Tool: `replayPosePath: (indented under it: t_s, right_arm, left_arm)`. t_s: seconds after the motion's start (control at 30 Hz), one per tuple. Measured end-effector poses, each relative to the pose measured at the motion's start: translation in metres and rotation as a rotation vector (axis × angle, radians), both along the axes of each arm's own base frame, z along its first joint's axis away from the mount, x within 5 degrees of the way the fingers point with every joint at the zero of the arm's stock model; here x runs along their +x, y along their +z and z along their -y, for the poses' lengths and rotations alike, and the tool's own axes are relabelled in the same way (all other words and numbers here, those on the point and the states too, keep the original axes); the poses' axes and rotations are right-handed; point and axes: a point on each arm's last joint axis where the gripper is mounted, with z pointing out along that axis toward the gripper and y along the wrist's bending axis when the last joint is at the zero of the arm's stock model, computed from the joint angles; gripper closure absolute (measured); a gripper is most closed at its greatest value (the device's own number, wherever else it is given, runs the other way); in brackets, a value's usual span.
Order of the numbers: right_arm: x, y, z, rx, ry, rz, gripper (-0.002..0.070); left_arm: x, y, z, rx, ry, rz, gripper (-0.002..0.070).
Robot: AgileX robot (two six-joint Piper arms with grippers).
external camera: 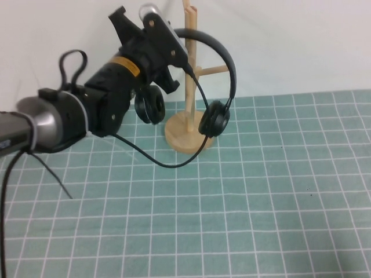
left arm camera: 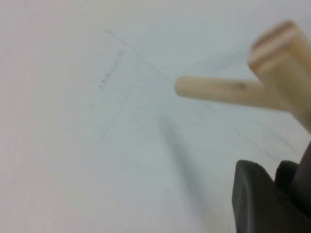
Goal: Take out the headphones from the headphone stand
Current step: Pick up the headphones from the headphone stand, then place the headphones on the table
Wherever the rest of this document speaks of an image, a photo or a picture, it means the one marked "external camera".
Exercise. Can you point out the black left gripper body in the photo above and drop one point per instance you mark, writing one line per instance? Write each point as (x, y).
(150, 63)

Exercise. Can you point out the black over-ear headphones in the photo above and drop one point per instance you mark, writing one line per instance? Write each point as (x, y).
(214, 118)

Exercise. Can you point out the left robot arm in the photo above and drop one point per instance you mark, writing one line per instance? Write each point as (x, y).
(66, 116)

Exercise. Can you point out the wooden branched headphone stand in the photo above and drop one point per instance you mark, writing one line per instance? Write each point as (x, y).
(185, 142)

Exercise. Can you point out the black zip tie tail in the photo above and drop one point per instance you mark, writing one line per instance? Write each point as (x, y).
(52, 176)

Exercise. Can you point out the green white-checked tablecloth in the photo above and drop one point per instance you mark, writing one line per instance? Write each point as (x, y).
(261, 188)

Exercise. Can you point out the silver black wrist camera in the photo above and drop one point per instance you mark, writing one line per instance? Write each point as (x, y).
(162, 34)

